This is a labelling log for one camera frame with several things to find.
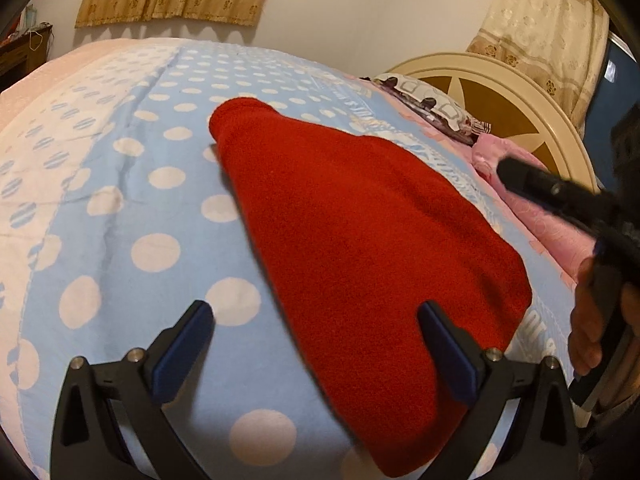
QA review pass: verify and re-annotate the patterned pillow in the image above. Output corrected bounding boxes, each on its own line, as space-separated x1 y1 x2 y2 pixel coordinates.
372 74 493 141

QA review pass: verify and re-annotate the cream and brown headboard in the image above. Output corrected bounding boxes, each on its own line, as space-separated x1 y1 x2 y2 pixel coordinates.
384 52 598 193

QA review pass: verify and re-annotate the polka dot bed sheet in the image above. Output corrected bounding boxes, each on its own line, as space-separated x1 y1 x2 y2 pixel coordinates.
0 37 576 480

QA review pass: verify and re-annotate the wooden desk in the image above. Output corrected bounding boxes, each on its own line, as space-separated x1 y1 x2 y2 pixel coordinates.
0 22 53 91

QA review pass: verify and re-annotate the red knitted sweater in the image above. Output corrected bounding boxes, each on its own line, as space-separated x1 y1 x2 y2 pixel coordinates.
207 96 533 478

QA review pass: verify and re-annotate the pink quilt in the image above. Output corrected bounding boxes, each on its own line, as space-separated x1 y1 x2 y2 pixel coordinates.
470 135 598 286

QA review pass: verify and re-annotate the dark blue panel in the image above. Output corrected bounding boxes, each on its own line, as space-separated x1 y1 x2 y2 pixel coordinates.
582 32 638 161

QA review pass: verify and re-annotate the person's right hand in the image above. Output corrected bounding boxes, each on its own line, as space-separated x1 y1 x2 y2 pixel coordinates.
567 257 608 377

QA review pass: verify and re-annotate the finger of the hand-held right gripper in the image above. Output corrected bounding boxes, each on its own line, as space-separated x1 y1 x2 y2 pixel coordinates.
496 156 613 233

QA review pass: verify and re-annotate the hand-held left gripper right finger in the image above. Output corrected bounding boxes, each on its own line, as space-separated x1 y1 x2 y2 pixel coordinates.
417 301 581 480

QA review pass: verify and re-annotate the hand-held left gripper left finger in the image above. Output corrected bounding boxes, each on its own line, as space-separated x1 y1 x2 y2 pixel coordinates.
50 300 216 480

